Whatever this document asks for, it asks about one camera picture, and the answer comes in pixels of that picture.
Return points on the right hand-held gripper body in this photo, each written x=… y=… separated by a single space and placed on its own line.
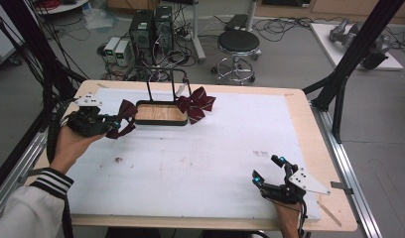
x=288 y=191

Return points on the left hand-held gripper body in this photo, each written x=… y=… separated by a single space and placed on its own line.
x=88 y=120

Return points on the dark red bow tie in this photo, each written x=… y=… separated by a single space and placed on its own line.
x=127 y=110

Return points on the black tray with wooden bottom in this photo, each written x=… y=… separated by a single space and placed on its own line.
x=161 y=113

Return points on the striped red bow tie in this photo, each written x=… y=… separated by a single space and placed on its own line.
x=197 y=102

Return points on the person's right hand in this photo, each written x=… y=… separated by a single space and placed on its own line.
x=290 y=218

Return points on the person's left hand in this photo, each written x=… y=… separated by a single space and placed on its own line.
x=69 y=148

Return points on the thin wooden stick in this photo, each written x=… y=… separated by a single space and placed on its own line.
x=329 y=213

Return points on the small power supply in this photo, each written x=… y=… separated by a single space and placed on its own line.
x=111 y=49
x=122 y=53

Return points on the white foam mat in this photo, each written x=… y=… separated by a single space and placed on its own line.
x=190 y=165

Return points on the black computer tower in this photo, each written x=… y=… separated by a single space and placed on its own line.
x=142 y=29
x=164 y=26

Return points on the clear plastic bag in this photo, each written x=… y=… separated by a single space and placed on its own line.
x=99 y=18

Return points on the white sleeve with striped cuff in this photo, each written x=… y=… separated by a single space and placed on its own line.
x=25 y=211

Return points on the white cart panel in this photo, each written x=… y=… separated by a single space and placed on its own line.
x=2 y=43

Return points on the white round table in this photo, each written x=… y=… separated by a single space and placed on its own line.
x=61 y=7

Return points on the white floor board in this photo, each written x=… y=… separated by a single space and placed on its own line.
x=323 y=43

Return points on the black round stool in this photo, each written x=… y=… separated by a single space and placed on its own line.
x=238 y=41

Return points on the black flat device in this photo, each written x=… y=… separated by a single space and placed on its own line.
x=237 y=21

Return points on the wooden drawer cabinet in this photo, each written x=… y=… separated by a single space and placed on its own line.
x=339 y=6

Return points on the small metal bracket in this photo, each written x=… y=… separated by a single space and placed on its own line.
x=341 y=187

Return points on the aluminium table rail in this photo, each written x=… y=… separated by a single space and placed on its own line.
x=12 y=185
x=356 y=198

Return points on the black frame post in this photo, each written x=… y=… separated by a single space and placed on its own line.
x=31 y=43
x=356 y=53

